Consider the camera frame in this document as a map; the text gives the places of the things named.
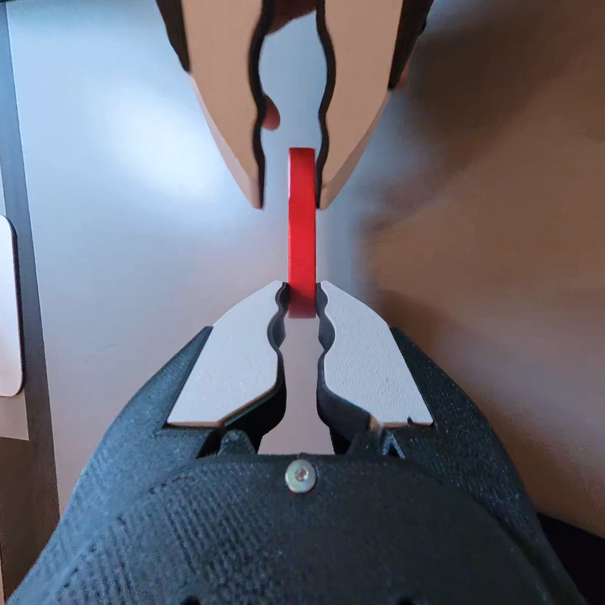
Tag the person's right hand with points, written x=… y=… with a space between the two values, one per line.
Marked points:
x=272 y=116

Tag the red rectangular block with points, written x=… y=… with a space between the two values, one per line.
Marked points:
x=301 y=227

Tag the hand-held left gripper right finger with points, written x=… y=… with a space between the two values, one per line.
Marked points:
x=373 y=373

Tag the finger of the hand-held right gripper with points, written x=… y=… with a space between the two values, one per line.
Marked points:
x=222 y=71
x=364 y=71

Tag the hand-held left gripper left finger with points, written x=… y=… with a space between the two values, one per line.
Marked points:
x=227 y=373

